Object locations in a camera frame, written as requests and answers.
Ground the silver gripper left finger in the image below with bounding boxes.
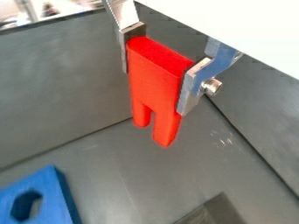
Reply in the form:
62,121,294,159
102,0,146,73

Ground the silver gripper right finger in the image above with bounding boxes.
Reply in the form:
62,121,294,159
177,38,243,116

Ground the red two-legged peg block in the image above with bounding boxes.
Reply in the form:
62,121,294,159
126,37,193,147

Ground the blue shape sorter board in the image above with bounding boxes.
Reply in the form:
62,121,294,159
0,165,82,224

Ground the black curved stand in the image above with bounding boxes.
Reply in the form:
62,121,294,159
174,192,247,224

